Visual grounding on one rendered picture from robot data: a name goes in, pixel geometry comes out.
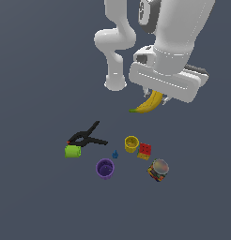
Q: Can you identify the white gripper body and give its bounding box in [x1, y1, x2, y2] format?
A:
[129, 45, 210, 104]

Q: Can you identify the yellow banana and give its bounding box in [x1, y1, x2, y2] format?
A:
[129, 90, 165, 114]

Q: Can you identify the yellow cup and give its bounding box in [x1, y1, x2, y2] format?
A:
[124, 135, 140, 154]

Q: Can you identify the red yellow puzzle cube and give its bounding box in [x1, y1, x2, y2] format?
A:
[136, 142, 153, 161]

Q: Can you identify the colourful can with grey lid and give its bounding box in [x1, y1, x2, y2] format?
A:
[146, 158, 170, 183]

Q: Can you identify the black spring clamp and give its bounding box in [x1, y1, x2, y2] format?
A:
[66, 120, 109, 147]

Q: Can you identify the purple cup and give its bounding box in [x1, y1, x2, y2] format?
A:
[95, 157, 116, 181]

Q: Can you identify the green cylinder cup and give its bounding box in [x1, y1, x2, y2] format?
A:
[64, 145, 82, 159]

